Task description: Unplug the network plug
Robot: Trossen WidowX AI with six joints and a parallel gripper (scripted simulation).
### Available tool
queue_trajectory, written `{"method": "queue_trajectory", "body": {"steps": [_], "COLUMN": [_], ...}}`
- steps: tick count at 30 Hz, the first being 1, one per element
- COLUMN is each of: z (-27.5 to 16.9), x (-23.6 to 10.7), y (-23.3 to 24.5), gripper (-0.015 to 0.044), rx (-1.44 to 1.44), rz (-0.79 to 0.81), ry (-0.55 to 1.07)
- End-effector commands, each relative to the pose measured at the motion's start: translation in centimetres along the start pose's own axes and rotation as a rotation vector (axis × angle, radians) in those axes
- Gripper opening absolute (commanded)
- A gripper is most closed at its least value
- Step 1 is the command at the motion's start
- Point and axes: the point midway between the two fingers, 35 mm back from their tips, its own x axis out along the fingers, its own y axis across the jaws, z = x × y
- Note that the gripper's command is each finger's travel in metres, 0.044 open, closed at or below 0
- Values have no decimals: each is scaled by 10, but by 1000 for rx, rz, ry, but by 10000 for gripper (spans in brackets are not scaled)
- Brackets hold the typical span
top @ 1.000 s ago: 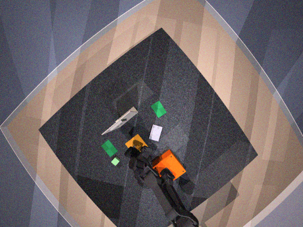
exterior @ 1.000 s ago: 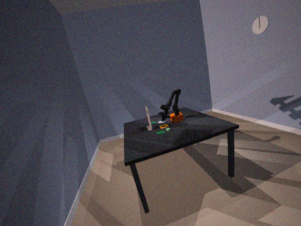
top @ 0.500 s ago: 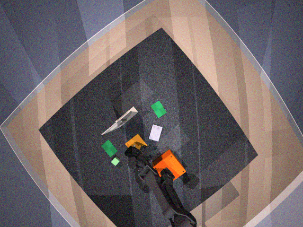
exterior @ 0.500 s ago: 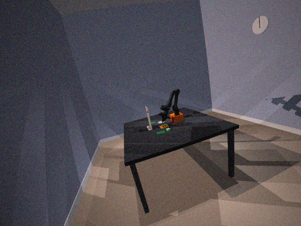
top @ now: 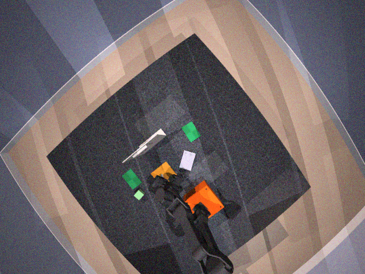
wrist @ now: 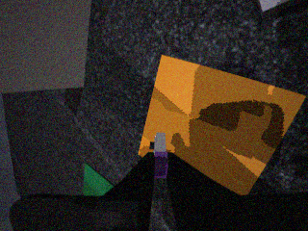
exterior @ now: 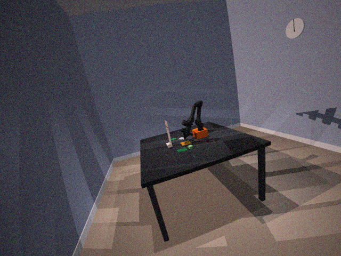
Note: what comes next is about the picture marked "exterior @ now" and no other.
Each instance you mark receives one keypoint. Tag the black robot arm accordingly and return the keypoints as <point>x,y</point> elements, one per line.
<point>198,122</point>

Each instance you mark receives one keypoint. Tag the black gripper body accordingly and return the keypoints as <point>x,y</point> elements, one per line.
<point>187,131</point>

